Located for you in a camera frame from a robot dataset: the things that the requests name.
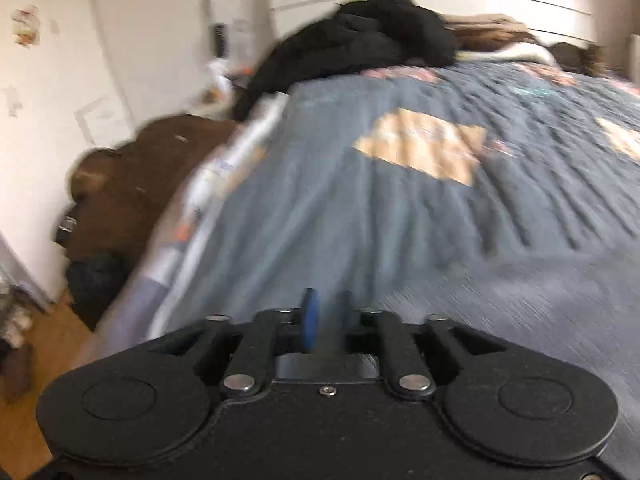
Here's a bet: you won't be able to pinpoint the white spray bottle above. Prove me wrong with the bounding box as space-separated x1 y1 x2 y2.
206 57 237 107

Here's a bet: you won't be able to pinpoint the wardrobe door sticker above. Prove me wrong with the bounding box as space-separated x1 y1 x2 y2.
12 5 42 47

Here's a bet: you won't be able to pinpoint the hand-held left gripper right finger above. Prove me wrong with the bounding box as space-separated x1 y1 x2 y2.
337 290 506 400

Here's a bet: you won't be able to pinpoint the black hairbrush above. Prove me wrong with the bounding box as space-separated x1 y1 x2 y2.
212 22 229 59

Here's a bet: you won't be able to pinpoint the black jacket pile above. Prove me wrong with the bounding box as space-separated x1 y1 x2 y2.
232 0 458 121

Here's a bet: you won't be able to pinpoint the white pillow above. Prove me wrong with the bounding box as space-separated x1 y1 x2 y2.
460 42 557 67

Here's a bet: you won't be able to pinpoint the white wardrobe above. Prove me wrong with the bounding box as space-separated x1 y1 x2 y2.
0 0 138 308

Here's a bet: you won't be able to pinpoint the tabby cat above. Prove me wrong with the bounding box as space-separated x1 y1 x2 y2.
550 42 608 77

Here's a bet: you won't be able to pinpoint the brown fuzzy blanket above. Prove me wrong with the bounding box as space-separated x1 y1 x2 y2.
55 112 242 272

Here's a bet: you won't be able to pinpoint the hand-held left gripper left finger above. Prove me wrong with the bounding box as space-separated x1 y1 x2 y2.
145 287 320 397

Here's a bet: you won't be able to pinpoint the grey fleece garment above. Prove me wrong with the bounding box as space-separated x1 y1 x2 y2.
320 247 640 411

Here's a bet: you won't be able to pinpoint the blue-grey printed quilt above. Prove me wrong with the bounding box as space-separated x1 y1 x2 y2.
100 60 640 361

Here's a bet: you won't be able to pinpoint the brown folded blankets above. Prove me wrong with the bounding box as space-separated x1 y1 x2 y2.
442 12 551 56

